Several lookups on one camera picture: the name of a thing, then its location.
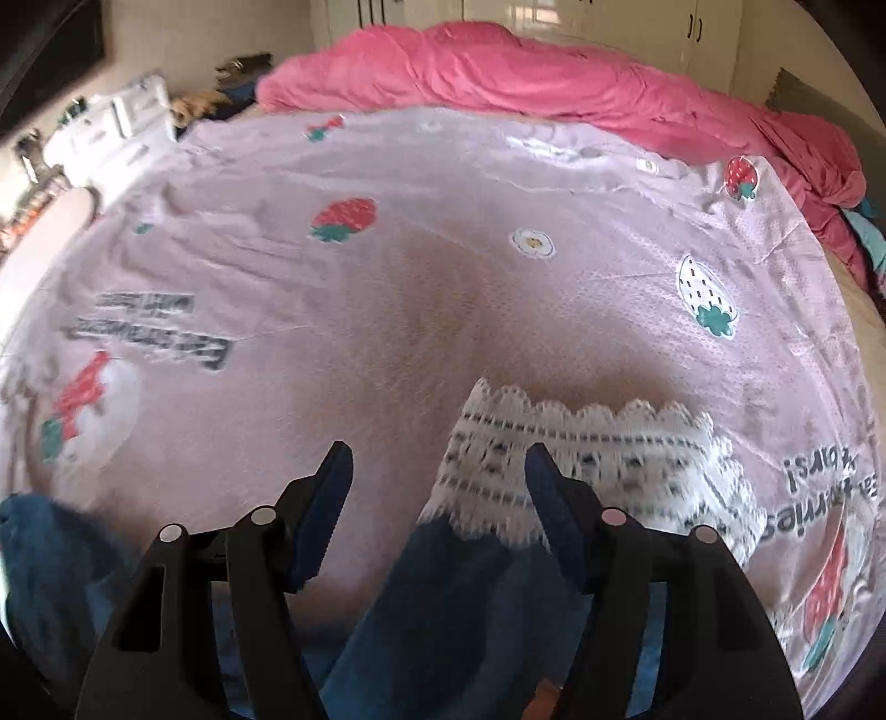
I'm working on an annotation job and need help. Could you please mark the blue denim lace-hem pants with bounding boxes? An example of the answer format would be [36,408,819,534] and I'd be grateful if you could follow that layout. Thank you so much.
[2,383,766,718]

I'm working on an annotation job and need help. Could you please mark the pink strawberry print bedsheet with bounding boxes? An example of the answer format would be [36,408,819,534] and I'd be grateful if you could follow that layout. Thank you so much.
[2,108,884,714]

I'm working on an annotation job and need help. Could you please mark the white curved desk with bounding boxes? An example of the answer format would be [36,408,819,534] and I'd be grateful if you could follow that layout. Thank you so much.
[0,188,96,311]

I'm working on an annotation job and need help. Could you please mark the colourful folded blanket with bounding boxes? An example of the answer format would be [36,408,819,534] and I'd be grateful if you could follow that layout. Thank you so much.
[842,198,886,300]

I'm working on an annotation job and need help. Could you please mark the white drawer cabinet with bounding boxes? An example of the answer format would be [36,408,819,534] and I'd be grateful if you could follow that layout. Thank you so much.
[44,74,176,207]

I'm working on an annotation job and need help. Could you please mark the clothes pile on chair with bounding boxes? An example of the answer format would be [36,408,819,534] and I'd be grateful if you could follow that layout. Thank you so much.
[169,53,274,133]

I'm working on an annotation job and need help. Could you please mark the white wardrobe doors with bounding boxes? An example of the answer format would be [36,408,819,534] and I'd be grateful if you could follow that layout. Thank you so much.
[310,0,743,93]

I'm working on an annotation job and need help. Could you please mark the pink rumpled duvet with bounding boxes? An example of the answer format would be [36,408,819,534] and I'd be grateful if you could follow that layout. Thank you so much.
[255,21,867,284]

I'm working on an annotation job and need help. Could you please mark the wall-mounted black television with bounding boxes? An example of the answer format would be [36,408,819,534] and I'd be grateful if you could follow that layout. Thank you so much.
[2,0,107,140]

